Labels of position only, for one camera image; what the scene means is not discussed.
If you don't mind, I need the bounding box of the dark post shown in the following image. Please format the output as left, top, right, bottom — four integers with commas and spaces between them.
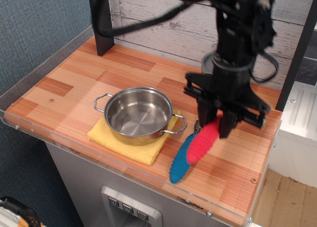
275, 0, 317, 112
89, 0, 114, 56

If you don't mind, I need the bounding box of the white toy sink unit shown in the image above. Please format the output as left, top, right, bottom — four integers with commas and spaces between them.
268, 81, 317, 187

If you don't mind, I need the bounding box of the peas and carrots can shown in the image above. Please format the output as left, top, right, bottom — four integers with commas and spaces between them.
201, 52, 215, 74

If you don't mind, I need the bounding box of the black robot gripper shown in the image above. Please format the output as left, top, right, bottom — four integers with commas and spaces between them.
184, 56, 270, 138

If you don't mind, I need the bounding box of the blue handled metal fork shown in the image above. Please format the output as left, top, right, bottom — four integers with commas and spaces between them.
169, 118, 201, 184

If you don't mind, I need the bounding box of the stainless steel pot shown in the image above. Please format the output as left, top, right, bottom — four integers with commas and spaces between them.
94, 87, 188, 146

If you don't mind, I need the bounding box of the red handled metal spoon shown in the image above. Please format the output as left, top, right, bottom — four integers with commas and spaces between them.
187, 116, 222, 164

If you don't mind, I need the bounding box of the orange object bottom left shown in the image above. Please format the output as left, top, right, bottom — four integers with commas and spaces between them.
18, 217, 30, 227

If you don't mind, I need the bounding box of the grey cabinet with dispenser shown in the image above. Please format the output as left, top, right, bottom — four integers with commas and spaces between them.
47, 144, 225, 227

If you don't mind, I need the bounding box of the dark left post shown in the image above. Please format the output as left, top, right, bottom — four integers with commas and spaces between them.
89, 0, 114, 56

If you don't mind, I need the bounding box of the yellow cloth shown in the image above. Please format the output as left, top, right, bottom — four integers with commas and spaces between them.
87, 118, 169, 166

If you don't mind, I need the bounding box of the clear acrylic guard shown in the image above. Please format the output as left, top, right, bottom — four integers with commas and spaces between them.
0, 29, 281, 227

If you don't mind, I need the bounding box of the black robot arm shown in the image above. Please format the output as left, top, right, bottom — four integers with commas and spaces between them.
182, 0, 278, 138

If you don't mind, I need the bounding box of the dark right post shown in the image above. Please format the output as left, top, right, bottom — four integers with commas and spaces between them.
275, 0, 317, 112

